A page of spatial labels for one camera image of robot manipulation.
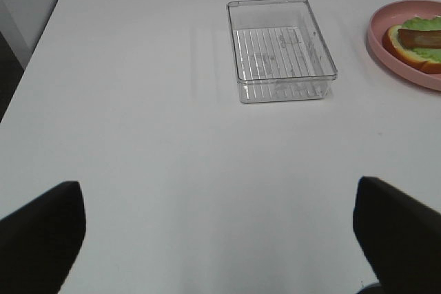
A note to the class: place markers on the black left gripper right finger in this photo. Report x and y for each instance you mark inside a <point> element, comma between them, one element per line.
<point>399,236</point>

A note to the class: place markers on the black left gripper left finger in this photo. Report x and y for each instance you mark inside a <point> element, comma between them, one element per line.
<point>41,240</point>

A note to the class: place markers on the toy bread slice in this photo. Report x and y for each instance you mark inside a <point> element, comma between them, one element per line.
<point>394,46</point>

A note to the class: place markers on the long toy bacon strip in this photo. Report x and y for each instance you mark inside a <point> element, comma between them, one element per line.
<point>420,38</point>

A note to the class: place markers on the green toy lettuce leaf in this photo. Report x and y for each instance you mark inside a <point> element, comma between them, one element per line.
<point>418,23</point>

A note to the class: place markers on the clear plastic tray left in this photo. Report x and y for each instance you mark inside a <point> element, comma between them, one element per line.
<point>279,52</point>

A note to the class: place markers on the pink plate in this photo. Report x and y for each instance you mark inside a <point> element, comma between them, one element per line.
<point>397,13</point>

